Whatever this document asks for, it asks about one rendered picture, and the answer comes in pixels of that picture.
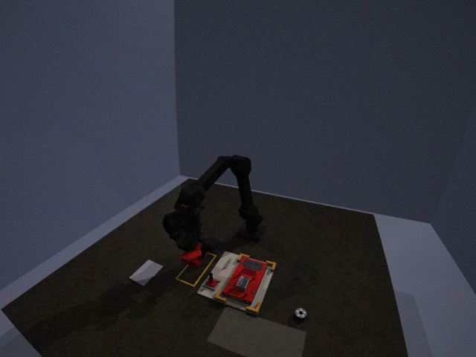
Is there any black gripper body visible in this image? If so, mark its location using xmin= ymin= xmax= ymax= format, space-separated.
xmin=170 ymin=222 xmax=219 ymax=252

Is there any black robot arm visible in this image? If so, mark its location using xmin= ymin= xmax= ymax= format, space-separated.
xmin=162 ymin=155 xmax=263 ymax=252

